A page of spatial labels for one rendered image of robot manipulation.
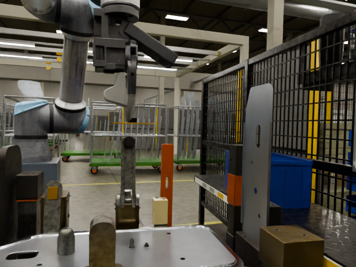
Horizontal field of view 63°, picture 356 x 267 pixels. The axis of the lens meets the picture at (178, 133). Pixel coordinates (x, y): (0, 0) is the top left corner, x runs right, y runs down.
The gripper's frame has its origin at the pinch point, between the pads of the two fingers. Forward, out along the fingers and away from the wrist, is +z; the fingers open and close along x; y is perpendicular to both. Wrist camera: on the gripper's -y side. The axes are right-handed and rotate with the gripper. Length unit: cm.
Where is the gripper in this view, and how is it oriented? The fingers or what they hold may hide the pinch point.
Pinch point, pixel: (131, 114)
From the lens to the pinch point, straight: 59.4
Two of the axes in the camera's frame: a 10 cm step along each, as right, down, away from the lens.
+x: 2.4, 0.3, -9.7
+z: 0.0, 10.0, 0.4
